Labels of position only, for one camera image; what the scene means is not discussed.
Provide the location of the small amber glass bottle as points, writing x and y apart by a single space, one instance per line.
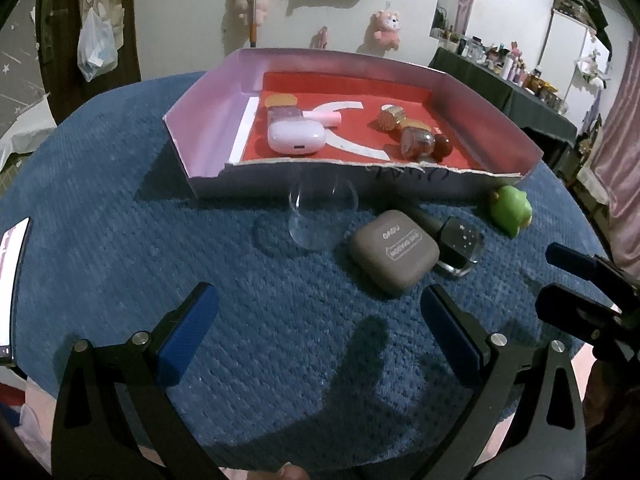
390 119

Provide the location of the pink bear plush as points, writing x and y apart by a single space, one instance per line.
387 27

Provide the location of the smartphone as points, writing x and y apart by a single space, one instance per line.
12 285

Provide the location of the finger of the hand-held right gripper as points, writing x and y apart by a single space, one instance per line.
565 305
570 257

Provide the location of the dark green bag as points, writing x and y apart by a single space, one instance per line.
585 10

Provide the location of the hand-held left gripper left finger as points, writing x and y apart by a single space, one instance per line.
187 330

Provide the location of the taupe eyeshadow compact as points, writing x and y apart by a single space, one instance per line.
395 255

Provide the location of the white plastic sheet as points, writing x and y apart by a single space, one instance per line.
25 130

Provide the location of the pink and red cardboard box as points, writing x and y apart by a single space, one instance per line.
350 67

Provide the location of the pink plush toy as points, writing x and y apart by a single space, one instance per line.
240 2

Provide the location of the dark brown door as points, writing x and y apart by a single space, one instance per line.
60 85

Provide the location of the small pink figure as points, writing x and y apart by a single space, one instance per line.
321 37

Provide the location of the table with dark green cloth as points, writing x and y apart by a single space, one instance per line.
490 90

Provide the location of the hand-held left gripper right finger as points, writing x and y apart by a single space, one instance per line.
450 332

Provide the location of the white plastic bag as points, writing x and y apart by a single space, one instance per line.
95 45

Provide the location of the glitter bottle with brown cap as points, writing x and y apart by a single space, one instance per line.
417 145

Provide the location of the lilac earbud case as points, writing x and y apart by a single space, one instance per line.
295 135

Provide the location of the metal shelf rack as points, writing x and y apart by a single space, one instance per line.
552 50

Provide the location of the green mushroom toy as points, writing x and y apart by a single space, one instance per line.
510 210

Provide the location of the black starry nail polish bottle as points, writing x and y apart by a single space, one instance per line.
460 245

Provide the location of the pink nail polish bottle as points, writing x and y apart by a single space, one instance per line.
325 119

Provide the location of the clear plastic cup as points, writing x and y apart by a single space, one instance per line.
320 230

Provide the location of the row of cosmetic bottles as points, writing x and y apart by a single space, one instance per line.
515 67

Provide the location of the pink curtain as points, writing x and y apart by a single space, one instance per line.
625 160

